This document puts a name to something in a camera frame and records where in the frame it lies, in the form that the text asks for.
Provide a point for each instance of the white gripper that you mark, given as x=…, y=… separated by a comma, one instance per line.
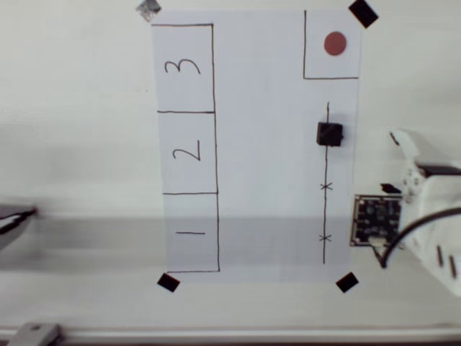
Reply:
x=414, y=151

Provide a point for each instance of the black cube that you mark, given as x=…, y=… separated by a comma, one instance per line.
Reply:
x=329, y=134

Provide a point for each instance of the small black tape piece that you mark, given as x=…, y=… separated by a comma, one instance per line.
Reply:
x=168, y=282
x=347, y=282

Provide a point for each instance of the red round sticker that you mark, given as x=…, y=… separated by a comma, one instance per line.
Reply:
x=335, y=44

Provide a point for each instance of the white paper sheet with markings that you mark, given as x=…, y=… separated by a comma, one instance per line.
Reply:
x=259, y=144

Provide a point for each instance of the large black tape piece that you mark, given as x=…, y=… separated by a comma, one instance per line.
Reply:
x=363, y=13

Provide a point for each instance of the glossy black tape piece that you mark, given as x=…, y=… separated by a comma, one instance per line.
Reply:
x=148, y=10

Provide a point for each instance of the camera circuit board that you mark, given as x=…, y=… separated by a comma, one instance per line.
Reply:
x=376, y=220

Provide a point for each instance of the grey metal bracket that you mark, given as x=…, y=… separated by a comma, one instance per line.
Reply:
x=34, y=333

